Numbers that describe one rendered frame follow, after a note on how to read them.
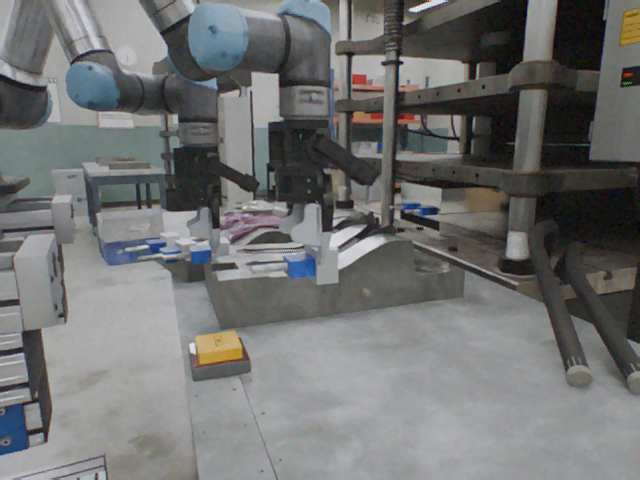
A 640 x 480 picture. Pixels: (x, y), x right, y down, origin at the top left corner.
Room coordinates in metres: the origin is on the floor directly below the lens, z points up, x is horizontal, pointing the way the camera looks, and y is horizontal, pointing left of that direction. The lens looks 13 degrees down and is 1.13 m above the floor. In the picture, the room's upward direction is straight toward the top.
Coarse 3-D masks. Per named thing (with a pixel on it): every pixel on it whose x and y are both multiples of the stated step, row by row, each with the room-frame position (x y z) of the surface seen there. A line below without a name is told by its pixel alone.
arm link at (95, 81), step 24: (48, 0) 0.82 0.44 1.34; (72, 0) 0.82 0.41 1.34; (72, 24) 0.81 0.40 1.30; (96, 24) 0.84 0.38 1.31; (72, 48) 0.81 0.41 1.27; (96, 48) 0.81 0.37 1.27; (72, 72) 0.79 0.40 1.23; (96, 72) 0.78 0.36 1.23; (120, 72) 0.83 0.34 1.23; (72, 96) 0.79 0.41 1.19; (96, 96) 0.78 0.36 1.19; (120, 96) 0.82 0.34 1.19; (144, 96) 0.88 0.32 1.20
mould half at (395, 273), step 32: (224, 256) 0.91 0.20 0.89; (256, 256) 0.92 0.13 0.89; (352, 256) 0.85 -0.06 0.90; (384, 256) 0.85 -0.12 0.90; (416, 256) 1.02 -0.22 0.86; (224, 288) 0.75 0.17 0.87; (256, 288) 0.77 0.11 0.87; (288, 288) 0.79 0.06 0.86; (320, 288) 0.81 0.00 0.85; (352, 288) 0.83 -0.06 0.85; (384, 288) 0.85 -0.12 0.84; (416, 288) 0.88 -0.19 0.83; (448, 288) 0.90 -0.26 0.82; (224, 320) 0.75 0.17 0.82; (256, 320) 0.77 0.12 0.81
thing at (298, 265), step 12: (312, 252) 0.69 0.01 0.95; (336, 252) 0.68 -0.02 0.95; (276, 264) 0.68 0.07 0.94; (288, 264) 0.67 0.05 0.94; (300, 264) 0.67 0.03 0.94; (312, 264) 0.68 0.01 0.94; (324, 264) 0.68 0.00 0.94; (336, 264) 0.68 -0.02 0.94; (288, 276) 0.67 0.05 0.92; (300, 276) 0.67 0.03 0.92; (312, 276) 0.68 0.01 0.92; (324, 276) 0.68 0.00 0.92; (336, 276) 0.68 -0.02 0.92
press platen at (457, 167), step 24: (408, 168) 1.75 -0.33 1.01; (432, 168) 1.60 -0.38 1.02; (456, 168) 1.47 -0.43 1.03; (480, 168) 1.37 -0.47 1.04; (504, 168) 1.30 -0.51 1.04; (552, 168) 1.30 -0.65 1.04; (576, 168) 1.30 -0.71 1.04; (600, 168) 1.30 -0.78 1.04; (624, 168) 1.30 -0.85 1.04; (504, 192) 1.15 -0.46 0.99; (528, 192) 1.09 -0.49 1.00
